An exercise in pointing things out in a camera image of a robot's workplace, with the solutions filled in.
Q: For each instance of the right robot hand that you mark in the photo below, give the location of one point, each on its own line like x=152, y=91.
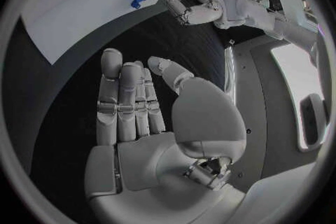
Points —
x=147, y=161

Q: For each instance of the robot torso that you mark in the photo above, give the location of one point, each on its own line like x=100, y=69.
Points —
x=267, y=106

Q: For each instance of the white task board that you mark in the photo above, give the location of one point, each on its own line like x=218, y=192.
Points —
x=86, y=7

